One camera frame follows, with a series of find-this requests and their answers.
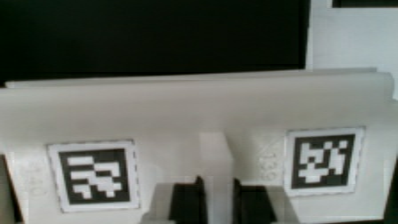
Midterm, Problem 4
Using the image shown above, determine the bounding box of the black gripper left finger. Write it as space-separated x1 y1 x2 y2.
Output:
169 177 208 224

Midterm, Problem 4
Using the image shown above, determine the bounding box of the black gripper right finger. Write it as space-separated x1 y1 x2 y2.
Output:
232 179 275 224

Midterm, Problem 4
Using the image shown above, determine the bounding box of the white cabinet door panel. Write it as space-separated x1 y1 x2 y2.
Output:
0 68 398 224

